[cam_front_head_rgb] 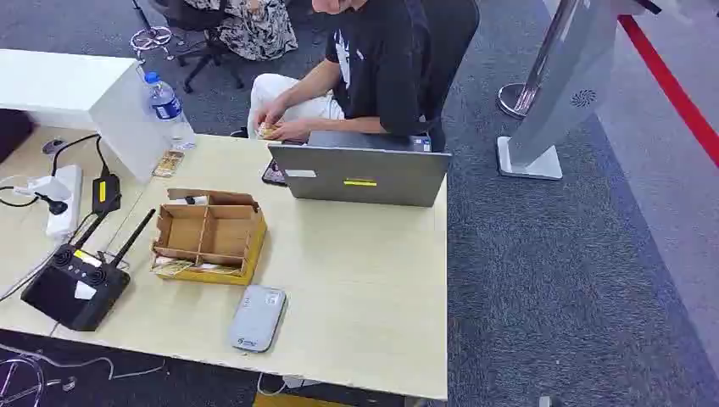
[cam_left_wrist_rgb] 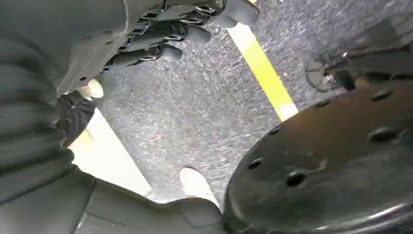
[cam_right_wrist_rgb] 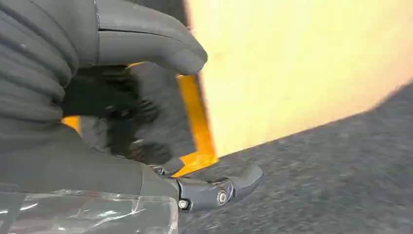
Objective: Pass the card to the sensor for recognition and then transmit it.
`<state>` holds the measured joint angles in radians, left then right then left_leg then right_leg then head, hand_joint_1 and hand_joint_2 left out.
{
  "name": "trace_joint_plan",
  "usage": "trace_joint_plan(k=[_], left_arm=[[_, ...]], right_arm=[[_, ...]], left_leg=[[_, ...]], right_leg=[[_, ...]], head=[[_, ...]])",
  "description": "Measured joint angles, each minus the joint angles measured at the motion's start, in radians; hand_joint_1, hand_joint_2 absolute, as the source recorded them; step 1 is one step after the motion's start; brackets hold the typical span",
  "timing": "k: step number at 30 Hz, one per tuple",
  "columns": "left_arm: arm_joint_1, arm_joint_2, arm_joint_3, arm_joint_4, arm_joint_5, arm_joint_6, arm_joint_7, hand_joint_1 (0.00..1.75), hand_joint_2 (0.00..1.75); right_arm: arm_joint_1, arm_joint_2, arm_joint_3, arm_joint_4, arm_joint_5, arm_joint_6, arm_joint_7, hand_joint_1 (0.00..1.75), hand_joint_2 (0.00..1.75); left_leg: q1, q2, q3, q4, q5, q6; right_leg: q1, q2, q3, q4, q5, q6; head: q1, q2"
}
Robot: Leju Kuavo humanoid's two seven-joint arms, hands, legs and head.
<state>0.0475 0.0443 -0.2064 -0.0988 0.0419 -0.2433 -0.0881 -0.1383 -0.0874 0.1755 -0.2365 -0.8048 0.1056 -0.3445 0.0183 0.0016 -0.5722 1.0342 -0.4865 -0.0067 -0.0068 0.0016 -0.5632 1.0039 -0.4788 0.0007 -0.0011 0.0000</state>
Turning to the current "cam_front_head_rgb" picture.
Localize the grey laptop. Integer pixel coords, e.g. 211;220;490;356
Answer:
267;131;452;209

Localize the black smartphone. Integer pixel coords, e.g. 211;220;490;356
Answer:
260;159;288;187

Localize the person's left hand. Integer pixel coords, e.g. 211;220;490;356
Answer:
271;119;314;143

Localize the person's hand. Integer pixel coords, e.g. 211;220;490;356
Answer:
271;119;314;143
254;98;288;135

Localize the person's right hand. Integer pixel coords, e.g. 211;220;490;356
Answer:
254;98;288;135

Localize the seated person in black shirt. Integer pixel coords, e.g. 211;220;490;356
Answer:
247;0;448;153

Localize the wooden card box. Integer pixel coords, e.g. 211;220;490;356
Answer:
149;187;268;287

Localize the grey power bank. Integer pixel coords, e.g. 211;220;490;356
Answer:
227;284;287;354

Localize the small card pack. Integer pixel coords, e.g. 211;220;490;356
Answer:
153;149;186;179

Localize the person in patterned clothing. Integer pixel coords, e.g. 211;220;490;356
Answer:
185;0;299;62

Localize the clear water bottle blue cap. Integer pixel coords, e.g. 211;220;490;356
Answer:
143;71;197;152

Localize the black office chair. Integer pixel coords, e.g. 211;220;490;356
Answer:
150;0;246;94

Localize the grey standing kiosk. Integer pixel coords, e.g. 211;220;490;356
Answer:
497;0;647;181

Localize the black power adapter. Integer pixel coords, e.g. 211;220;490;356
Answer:
91;172;122;215

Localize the white power strip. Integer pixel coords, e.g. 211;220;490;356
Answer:
44;164;84;239

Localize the black remote controller with antennas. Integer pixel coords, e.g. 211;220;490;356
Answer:
20;208;157;332

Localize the white box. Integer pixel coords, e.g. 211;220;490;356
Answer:
0;48;170;184

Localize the white plug adapter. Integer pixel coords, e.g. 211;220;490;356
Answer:
12;176;73;204

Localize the red barrier belt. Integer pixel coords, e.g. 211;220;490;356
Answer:
617;14;719;169

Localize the chrome stanchion post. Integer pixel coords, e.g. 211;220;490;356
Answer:
497;0;580;120

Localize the black cable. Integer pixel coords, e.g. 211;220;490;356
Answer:
50;133;109;177

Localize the white cable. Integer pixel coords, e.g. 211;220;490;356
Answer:
0;343;167;382

